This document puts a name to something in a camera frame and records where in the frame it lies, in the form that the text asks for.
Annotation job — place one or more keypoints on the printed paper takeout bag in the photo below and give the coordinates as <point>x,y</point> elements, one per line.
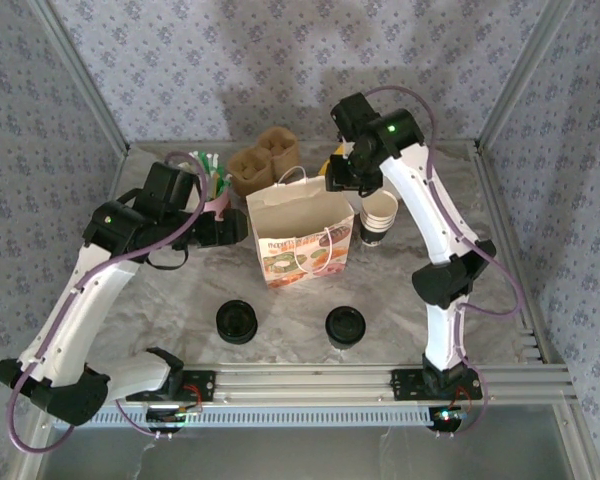
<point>300,220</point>

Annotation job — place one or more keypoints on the black cup lid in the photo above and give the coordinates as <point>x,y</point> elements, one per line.
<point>346,325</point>

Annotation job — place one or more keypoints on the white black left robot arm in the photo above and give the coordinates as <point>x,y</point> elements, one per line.
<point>90,300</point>

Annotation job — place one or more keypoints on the yellow paper sheet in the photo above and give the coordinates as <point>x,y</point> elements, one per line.
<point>324,167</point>

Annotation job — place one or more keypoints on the pink cup of stirrer sticks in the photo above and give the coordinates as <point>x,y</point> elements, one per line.
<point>221,205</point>

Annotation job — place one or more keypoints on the stack of brown pulp carriers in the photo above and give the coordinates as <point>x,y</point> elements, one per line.
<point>250,167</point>

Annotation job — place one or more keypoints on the stack of black cup lids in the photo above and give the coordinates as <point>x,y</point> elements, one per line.
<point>235,322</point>

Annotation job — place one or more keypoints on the small circuit board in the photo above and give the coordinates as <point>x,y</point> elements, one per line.
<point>165,416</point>
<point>445,416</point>

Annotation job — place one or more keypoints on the grey metal sheet panel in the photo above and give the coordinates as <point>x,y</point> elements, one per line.
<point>300,455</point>

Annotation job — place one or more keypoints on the aluminium frame post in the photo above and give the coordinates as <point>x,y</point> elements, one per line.
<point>542,35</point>
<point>112,125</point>

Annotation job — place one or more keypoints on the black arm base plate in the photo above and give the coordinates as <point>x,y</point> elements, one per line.
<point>205,382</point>
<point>405,385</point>

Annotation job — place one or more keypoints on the aluminium mounting rail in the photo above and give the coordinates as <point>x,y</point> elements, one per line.
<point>305,385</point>

